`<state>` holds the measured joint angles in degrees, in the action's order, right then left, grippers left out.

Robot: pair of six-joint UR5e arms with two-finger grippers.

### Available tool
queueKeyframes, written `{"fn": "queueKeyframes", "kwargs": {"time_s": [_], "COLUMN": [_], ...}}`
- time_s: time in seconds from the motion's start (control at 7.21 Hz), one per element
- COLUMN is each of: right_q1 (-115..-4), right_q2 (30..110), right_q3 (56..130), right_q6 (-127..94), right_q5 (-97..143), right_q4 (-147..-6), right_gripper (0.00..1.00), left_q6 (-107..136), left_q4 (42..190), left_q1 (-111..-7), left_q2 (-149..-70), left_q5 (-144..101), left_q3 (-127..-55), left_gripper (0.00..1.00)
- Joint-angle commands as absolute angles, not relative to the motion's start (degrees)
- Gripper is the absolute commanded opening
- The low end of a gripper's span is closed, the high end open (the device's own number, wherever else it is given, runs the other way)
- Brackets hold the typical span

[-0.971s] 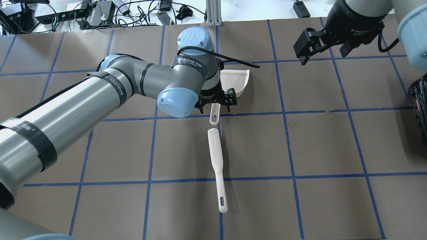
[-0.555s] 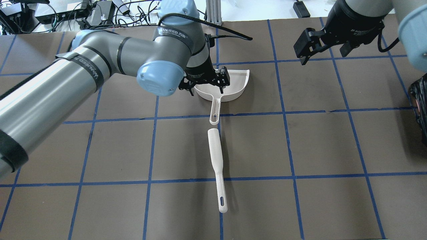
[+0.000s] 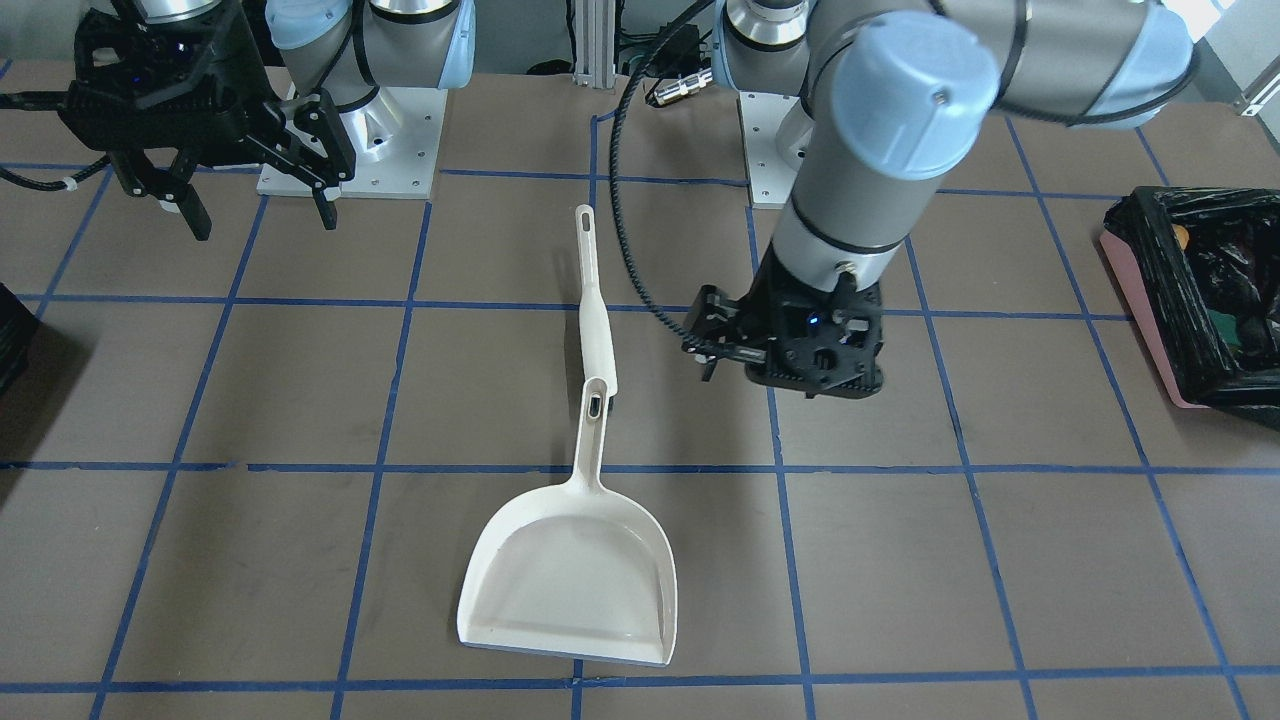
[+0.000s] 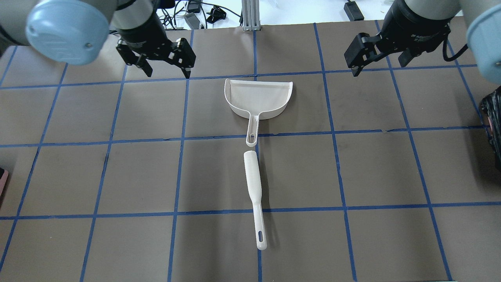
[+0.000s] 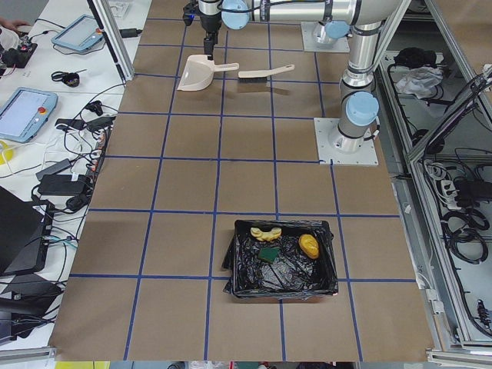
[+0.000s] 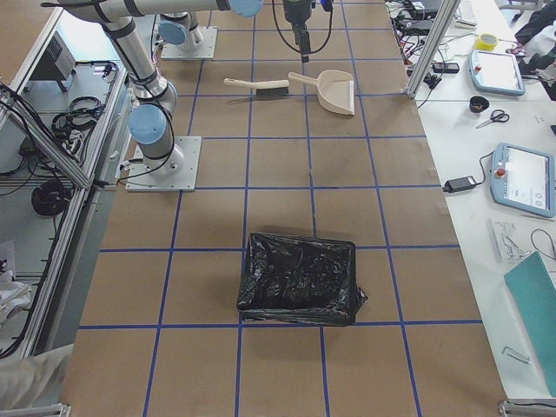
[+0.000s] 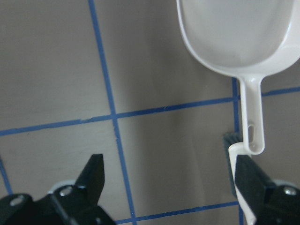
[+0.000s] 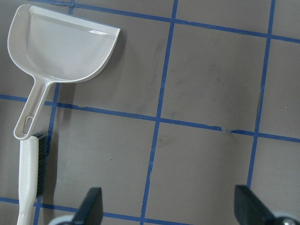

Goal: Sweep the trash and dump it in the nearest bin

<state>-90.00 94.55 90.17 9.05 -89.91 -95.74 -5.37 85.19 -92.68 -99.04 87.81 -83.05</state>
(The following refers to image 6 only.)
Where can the teal folder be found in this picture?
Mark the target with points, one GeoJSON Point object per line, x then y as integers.
{"type": "Point", "coordinates": [533, 293]}

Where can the blue teach pendant far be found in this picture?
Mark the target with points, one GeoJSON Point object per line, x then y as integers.
{"type": "Point", "coordinates": [496, 73]}

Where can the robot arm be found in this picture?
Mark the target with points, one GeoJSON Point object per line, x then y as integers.
{"type": "Point", "coordinates": [150, 124]}

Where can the bin with black liner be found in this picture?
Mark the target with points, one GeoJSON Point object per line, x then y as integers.
{"type": "Point", "coordinates": [296, 279]}

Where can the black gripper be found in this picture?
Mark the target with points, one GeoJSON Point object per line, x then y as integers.
{"type": "Point", "coordinates": [297, 11]}

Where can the beige plastic dustpan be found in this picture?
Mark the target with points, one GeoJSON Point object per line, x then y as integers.
{"type": "Point", "coordinates": [335, 89]}

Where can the beige hand brush black bristles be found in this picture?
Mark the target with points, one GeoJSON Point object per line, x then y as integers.
{"type": "Point", "coordinates": [263, 88]}

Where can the blue teach pendant near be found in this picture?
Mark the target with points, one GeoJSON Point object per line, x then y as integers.
{"type": "Point", "coordinates": [523, 179]}

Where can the scissors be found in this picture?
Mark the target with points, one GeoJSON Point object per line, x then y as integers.
{"type": "Point", "coordinates": [497, 116]}

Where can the blue teach pendant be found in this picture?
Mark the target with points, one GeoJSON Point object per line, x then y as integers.
{"type": "Point", "coordinates": [523, 179]}
{"type": "Point", "coordinates": [496, 73]}

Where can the yellow tape roll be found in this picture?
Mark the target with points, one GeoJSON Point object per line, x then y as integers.
{"type": "Point", "coordinates": [486, 42]}

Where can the black power adapter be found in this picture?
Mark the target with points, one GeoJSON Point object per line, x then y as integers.
{"type": "Point", "coordinates": [460, 184]}

